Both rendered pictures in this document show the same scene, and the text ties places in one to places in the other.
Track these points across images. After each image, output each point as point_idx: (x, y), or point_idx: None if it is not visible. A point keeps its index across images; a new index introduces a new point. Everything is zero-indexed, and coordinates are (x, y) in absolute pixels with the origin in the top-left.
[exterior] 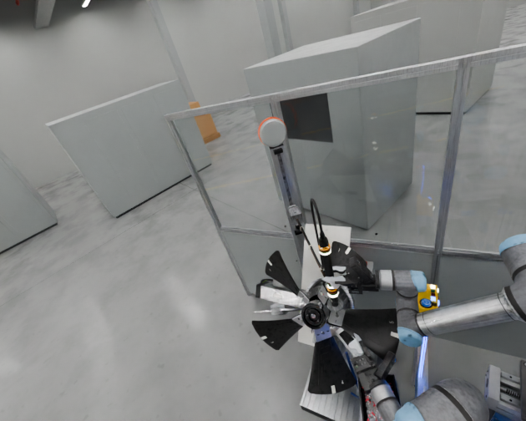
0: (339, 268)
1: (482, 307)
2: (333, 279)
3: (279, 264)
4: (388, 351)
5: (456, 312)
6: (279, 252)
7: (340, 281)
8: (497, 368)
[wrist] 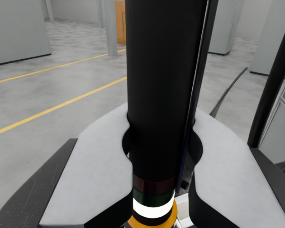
0: (231, 169)
1: None
2: (98, 130)
3: (221, 96)
4: None
5: None
6: (243, 71)
7: (51, 170)
8: None
